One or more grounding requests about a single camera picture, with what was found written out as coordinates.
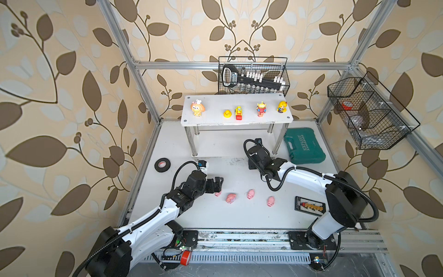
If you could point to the black socket set holder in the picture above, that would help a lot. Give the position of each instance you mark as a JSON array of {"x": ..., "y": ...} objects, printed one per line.
[{"x": 231, "y": 77}]

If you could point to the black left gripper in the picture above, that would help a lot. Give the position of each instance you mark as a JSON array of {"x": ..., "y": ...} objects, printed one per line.
[{"x": 217, "y": 185}]

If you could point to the orange cat toy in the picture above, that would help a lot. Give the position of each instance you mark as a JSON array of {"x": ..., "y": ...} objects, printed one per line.
[{"x": 197, "y": 108}]

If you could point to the red emergency button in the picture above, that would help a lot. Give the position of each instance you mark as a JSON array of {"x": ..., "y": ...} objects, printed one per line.
[{"x": 186, "y": 257}]

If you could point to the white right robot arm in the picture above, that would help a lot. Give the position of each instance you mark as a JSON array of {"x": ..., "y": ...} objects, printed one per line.
[{"x": 344, "y": 201}]

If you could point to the red tape roll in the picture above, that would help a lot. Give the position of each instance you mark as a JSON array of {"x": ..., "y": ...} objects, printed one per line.
[{"x": 347, "y": 105}]

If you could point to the yellow red toy car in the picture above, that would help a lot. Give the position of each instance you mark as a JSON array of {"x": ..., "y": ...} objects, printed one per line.
[{"x": 238, "y": 113}]

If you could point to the yellow bear toy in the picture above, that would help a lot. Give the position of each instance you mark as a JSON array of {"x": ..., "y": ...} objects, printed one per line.
[{"x": 282, "y": 107}]

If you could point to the black wire basket right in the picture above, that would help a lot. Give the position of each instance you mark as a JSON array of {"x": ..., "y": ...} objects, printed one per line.
[{"x": 379, "y": 119}]

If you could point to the black tape roll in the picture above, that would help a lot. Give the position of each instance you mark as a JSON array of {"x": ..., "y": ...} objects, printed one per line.
[{"x": 162, "y": 165}]

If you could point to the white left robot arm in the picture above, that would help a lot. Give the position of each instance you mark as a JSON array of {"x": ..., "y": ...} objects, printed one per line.
[{"x": 117, "y": 251}]

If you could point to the alien figure toy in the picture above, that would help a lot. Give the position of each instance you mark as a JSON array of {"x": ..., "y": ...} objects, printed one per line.
[{"x": 261, "y": 109}]

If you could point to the yellow rubber duck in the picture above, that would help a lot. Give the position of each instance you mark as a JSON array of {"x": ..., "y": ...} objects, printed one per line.
[{"x": 227, "y": 114}]

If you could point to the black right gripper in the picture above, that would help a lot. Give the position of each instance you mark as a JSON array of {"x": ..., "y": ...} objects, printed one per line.
[{"x": 250, "y": 164}]

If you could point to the black wire basket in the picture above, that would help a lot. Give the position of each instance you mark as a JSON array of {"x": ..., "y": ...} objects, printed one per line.
[
  {"x": 379, "y": 119},
  {"x": 268, "y": 66}
]

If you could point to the white two-tier shelf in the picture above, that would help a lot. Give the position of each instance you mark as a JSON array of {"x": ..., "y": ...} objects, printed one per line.
[{"x": 268, "y": 109}]

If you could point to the black wire basket back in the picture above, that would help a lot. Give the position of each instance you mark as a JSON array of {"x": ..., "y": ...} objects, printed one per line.
[{"x": 268, "y": 66}]

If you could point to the large pink pig toy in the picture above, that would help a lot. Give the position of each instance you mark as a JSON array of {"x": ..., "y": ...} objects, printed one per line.
[{"x": 231, "y": 198}]

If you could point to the green plastic tool case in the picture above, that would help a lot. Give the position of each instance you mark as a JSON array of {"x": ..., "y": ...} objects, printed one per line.
[{"x": 303, "y": 147}]

